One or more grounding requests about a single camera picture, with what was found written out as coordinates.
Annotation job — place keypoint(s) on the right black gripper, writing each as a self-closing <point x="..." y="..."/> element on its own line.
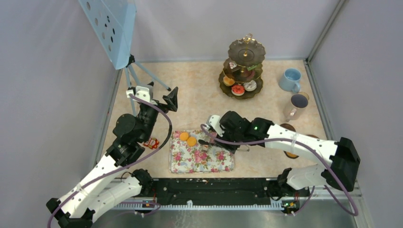
<point x="232" y="148"/>

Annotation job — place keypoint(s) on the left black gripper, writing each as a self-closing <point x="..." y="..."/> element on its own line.
<point x="171" y="100"/>

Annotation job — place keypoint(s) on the metal tongs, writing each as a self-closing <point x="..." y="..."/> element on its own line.
<point x="209" y="141"/>

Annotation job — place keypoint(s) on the red donut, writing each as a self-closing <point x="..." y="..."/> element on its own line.
<point x="238" y="90"/>

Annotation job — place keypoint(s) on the white striped donut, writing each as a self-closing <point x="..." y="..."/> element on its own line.
<point x="250" y="86"/>

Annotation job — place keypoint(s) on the orange macaron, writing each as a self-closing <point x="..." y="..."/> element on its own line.
<point x="191" y="141"/>
<point x="184" y="136"/>

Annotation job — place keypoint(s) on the orange bun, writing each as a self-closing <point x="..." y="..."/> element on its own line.
<point x="228" y="81"/>

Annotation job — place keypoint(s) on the pink frosted donut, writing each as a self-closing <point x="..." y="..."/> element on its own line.
<point x="249" y="75"/>

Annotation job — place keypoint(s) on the chocolate cake slice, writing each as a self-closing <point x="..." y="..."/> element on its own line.
<point x="233" y="68"/>

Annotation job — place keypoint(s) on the green matcha cake slice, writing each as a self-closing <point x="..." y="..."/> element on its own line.
<point x="250" y="68"/>

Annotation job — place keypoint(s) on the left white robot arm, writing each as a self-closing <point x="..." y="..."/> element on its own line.
<point x="90" y="199"/>

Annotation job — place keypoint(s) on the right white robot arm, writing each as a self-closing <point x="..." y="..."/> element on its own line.
<point x="336" y="163"/>

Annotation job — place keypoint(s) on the three-tier dark cake stand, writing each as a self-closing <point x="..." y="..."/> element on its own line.
<point x="246" y="52"/>

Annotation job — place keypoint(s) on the red owl toy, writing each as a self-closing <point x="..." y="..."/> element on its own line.
<point x="152" y="143"/>

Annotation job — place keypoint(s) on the dark brown round coaster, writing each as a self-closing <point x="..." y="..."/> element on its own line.
<point x="288" y="127"/>

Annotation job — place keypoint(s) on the floral serving tray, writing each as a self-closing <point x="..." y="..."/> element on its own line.
<point x="184" y="159"/>

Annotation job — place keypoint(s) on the pink mug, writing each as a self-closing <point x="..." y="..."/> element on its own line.
<point x="295" y="106"/>

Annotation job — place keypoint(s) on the light blue mug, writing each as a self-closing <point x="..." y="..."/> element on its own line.
<point x="290" y="80"/>

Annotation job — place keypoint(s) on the brown wooden coaster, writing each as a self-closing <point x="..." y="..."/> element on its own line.
<point x="313" y="136"/>

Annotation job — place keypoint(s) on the blue perforated board stand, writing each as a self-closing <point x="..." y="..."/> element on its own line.
<point x="113" y="22"/>

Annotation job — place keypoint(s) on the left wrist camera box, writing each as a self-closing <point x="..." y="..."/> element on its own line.
<point x="141" y="92"/>

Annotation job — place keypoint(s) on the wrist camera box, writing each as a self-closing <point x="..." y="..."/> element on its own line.
<point x="141" y="92"/>
<point x="213" y="123"/>

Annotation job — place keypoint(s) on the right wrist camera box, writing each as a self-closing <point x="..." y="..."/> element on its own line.
<point x="213" y="123"/>

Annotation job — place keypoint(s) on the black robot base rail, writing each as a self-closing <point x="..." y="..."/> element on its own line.
<point x="220" y="191"/>

